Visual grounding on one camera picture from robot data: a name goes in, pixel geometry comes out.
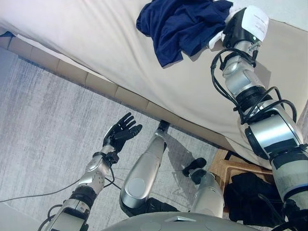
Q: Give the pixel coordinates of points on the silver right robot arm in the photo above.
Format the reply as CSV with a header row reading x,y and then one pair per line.
x,y
272,134

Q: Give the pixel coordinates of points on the black garment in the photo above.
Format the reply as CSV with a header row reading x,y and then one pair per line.
x,y
247,192

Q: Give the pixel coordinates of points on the silver right robot leg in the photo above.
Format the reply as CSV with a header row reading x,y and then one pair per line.
x,y
207,192

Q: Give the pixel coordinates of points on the silver left robot leg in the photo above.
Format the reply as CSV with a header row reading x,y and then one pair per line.
x,y
142,173

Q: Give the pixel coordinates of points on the silver robot leg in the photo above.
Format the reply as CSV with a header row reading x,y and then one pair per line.
x,y
207,192
142,173

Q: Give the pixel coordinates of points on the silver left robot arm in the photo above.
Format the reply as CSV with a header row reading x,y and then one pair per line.
x,y
93,173

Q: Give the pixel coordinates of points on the large grey striped rug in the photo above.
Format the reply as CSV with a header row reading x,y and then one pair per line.
x,y
48,108

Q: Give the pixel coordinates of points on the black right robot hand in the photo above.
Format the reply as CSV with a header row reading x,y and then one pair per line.
x,y
243,26

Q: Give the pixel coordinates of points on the brown wicker laundry basket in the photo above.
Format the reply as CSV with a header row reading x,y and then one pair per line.
x,y
221,163

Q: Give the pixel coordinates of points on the white garment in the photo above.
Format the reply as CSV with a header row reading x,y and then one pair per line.
x,y
214,42

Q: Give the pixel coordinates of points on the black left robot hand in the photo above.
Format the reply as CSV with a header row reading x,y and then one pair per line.
x,y
118,134

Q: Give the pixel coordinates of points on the grey robot torso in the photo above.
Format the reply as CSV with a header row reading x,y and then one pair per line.
x,y
180,223

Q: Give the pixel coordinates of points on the navy blue garment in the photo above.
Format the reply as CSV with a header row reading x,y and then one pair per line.
x,y
180,24

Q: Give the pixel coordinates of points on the bed with white grey bedding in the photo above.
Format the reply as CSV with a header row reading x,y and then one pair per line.
x,y
120,60

